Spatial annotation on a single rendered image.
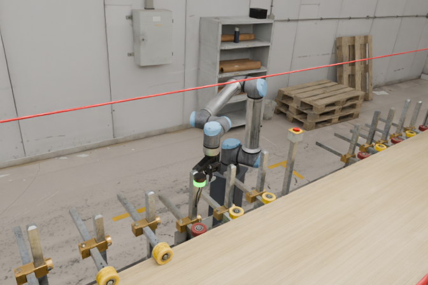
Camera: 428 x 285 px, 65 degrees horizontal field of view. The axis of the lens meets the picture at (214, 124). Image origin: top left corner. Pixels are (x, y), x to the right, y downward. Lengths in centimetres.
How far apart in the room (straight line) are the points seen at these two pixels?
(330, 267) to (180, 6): 344
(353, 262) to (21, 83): 341
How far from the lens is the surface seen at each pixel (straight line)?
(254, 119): 243
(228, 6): 475
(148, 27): 397
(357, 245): 192
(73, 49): 401
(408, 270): 192
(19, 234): 184
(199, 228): 179
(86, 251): 167
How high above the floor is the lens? 210
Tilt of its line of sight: 25 degrees down
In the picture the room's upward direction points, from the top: 4 degrees clockwise
